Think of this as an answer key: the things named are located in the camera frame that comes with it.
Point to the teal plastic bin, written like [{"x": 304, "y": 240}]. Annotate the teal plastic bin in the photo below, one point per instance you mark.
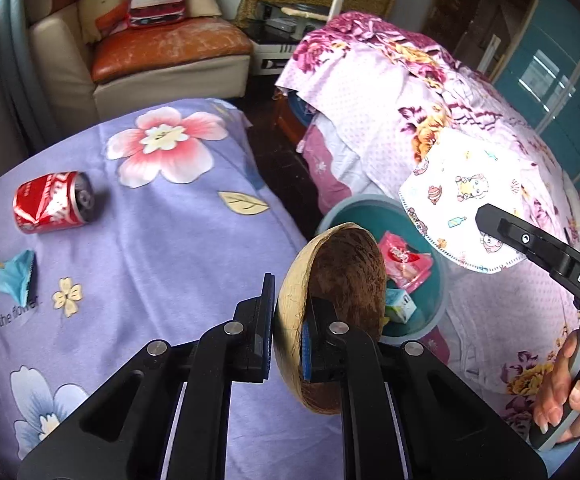
[{"x": 435, "y": 300}]

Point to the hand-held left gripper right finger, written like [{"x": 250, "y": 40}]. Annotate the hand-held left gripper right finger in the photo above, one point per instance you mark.
[{"x": 307, "y": 355}]

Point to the light blue curtain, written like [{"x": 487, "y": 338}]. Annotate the light blue curtain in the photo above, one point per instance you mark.
[{"x": 14, "y": 60}]

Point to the person's right hand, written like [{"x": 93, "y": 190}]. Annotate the person's right hand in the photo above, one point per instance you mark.
[{"x": 555, "y": 385}]

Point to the orange leather seat cushion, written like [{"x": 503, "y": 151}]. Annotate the orange leather seat cushion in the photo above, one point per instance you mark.
[{"x": 169, "y": 45}]

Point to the blue snack wrapper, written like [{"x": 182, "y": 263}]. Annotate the blue snack wrapper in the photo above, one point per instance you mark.
[{"x": 14, "y": 270}]

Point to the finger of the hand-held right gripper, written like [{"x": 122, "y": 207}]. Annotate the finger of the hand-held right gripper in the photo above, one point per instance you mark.
[{"x": 520, "y": 237}]

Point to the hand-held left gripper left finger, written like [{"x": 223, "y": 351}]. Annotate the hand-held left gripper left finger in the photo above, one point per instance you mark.
[{"x": 268, "y": 330}]

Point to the cream cartoon pillow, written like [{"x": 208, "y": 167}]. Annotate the cream cartoon pillow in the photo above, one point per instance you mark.
[{"x": 102, "y": 0}]

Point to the teal glass cabinet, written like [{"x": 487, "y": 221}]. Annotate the teal glass cabinet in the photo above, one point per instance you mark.
[{"x": 555, "y": 75}]

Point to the green white carton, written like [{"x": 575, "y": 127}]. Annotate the green white carton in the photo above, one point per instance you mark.
[{"x": 400, "y": 305}]

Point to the purple floral bedsheet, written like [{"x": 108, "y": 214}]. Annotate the purple floral bedsheet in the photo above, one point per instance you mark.
[{"x": 169, "y": 240}]

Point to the brown coconut shell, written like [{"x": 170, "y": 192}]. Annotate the brown coconut shell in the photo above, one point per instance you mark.
[{"x": 350, "y": 270}]

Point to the black media player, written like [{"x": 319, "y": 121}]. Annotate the black media player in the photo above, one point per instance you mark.
[{"x": 285, "y": 17}]

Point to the dark wooden cabinet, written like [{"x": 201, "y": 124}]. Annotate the dark wooden cabinet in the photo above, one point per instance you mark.
[{"x": 475, "y": 10}]

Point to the pink white quilt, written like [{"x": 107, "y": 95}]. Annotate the pink white quilt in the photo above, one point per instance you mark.
[{"x": 330, "y": 160}]

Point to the pink floral bedsheet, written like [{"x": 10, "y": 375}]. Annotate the pink floral bedsheet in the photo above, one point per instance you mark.
[{"x": 370, "y": 75}]

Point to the white stand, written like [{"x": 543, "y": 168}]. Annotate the white stand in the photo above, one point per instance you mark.
[{"x": 270, "y": 57}]

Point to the crushed red soda can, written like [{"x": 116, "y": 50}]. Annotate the crushed red soda can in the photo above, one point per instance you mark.
[{"x": 44, "y": 200}]

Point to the red snack packet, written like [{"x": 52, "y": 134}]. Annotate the red snack packet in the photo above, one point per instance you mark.
[{"x": 402, "y": 260}]

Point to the cream armchair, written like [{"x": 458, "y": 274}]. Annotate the cream armchair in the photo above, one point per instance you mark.
[{"x": 64, "y": 70}]

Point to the wooden bed frame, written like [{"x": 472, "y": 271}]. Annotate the wooden bed frame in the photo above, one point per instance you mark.
[{"x": 287, "y": 120}]

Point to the white cartoon face mask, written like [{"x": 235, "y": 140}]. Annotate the white cartoon face mask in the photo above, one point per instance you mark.
[{"x": 450, "y": 195}]

